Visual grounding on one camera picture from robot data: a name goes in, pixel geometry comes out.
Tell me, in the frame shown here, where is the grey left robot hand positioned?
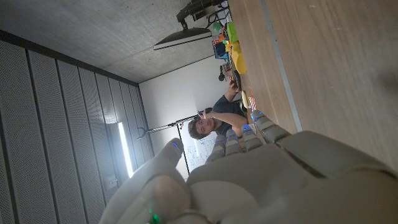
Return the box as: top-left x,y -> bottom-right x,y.
98,110 -> 398,224

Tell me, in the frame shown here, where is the green cube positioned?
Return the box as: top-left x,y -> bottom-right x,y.
226,21 -> 239,44

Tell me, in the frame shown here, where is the whiteboard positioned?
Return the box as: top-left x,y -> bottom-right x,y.
177,123 -> 218,175

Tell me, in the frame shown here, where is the seated person dark blue shirt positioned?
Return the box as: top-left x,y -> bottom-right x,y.
188,80 -> 249,140

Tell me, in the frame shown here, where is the black keyboard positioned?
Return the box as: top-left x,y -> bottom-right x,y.
233,70 -> 243,91

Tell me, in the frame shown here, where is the black tripod stand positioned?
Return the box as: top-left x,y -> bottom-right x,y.
136,107 -> 213,140

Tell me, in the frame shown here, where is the yellow toy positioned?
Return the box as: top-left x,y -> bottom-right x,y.
231,42 -> 248,75

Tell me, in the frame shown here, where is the ceiling light strip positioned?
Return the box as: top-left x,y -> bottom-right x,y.
117,121 -> 135,179

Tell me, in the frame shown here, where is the black computer monitor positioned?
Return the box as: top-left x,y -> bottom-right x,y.
152,27 -> 213,50

